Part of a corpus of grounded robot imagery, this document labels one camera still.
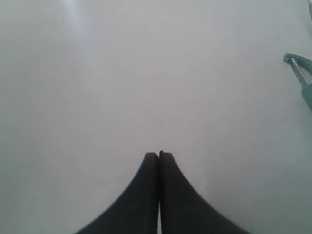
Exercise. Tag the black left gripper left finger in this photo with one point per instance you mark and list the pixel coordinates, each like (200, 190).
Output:
(136, 209)

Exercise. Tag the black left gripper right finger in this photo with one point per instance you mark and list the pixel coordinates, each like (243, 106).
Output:
(182, 209)

